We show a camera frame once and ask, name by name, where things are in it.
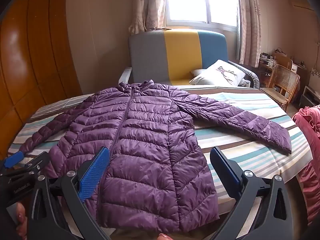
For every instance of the grey yellow blue sofa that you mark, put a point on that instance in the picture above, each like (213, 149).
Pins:
(180, 52)

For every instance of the wooden wardrobe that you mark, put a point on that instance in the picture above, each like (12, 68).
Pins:
(30, 55)

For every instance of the person's left hand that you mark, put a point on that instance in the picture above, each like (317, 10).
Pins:
(21, 220)

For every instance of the pink quilt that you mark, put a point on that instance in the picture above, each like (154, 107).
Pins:
(310, 130)

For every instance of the purple down jacket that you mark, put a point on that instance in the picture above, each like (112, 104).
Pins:
(150, 130)

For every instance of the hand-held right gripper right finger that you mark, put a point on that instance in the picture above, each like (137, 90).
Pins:
(231, 177)

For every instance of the grey pillow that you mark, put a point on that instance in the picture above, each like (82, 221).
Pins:
(197, 72)

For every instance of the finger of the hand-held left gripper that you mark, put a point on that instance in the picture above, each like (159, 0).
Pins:
(13, 158)
(40, 160)

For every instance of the white cabinet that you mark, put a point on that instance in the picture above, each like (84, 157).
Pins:
(310, 96)

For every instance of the brown paper bag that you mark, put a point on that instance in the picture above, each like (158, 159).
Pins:
(280, 54)

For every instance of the white deer print pillow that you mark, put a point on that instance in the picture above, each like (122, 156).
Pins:
(220, 73)

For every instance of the pink patterned curtain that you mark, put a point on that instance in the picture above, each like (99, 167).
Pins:
(147, 5)
(250, 22)

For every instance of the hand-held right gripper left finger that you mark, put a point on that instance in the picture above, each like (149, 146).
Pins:
(95, 172)

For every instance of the striped bed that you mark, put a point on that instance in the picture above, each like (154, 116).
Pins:
(250, 142)

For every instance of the person's right hand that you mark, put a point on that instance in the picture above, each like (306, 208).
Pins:
(165, 237)

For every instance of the rattan chair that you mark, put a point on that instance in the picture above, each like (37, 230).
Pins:
(283, 77)

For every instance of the wooden desk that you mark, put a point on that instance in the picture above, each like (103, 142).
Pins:
(301, 73)

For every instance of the window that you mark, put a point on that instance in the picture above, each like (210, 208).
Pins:
(200, 0)

